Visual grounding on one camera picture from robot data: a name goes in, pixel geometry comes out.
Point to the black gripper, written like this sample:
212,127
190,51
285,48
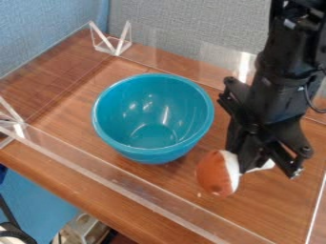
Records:
266,110

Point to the toy mushroom brown cap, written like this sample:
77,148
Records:
218,173

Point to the blue plastic bowl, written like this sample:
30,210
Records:
153,116

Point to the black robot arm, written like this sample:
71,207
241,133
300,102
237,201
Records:
296,45

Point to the clear acrylic back barrier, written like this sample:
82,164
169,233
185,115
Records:
190,57

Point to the clear acrylic barrier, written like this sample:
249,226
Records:
190,57
97,185

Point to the clear acrylic front barrier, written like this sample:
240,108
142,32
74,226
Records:
97,185

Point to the white object under table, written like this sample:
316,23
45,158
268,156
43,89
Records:
83,230

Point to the black stand leg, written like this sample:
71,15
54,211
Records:
11,233

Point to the clear acrylic corner bracket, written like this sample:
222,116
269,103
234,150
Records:
110,44

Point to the clear acrylic left bracket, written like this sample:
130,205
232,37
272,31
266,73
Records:
13,125

